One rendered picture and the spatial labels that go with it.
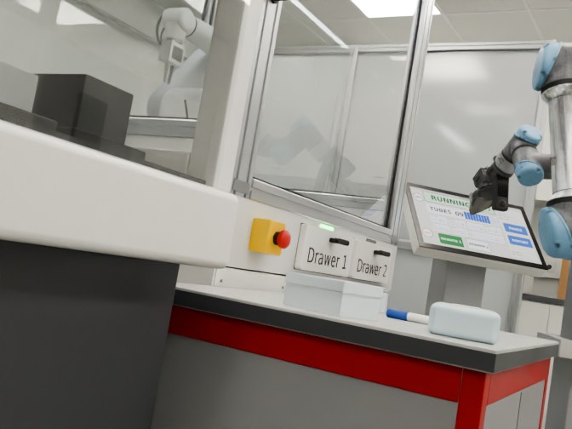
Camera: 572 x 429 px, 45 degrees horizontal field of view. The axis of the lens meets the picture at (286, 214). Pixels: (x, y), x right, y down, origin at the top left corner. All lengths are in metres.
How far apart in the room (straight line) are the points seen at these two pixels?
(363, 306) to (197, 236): 0.29
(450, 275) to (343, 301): 1.56
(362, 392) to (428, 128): 2.64
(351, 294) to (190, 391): 0.30
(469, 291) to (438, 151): 1.07
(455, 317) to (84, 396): 0.49
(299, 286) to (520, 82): 2.53
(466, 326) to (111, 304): 0.47
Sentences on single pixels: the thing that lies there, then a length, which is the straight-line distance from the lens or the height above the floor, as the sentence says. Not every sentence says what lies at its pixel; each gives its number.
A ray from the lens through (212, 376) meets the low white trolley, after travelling 1.07.
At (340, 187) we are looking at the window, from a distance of 1.86.
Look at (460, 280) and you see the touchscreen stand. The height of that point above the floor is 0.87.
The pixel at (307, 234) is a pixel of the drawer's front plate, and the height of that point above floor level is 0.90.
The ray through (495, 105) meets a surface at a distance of 3.44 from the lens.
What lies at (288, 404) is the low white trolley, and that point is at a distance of 1.01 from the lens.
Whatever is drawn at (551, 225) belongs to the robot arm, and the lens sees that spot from 1.63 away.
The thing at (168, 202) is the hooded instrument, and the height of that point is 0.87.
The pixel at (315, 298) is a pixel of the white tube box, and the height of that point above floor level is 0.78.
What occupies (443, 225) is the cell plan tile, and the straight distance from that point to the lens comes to 2.47.
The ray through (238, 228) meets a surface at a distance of 1.41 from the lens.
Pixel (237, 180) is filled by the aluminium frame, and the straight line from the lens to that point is 1.38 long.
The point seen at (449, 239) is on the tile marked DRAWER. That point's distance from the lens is 2.44.
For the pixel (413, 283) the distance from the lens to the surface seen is 3.39.
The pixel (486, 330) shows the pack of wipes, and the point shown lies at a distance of 0.97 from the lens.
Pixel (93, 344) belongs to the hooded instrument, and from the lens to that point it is 0.87.
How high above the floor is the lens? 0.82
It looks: 4 degrees up
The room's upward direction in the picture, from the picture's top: 9 degrees clockwise
